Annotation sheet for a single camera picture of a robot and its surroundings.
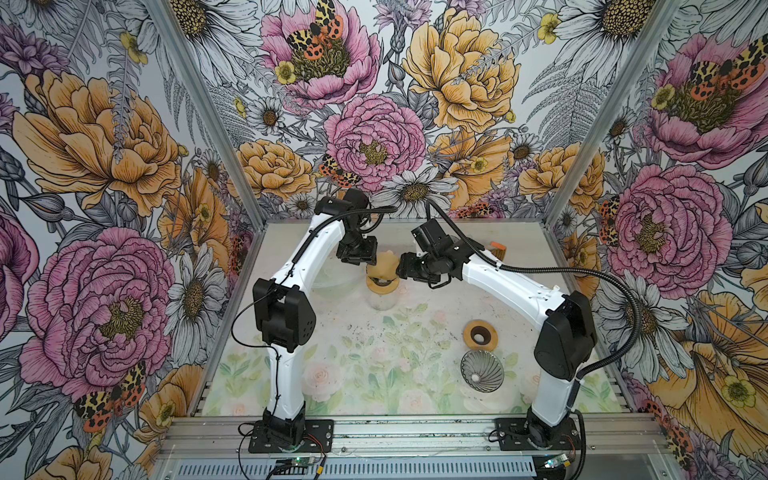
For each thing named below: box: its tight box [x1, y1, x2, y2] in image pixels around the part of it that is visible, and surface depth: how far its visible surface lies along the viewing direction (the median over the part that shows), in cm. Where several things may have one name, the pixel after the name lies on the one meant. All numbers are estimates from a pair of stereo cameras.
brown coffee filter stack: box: [489, 241, 507, 261], surface depth 103 cm
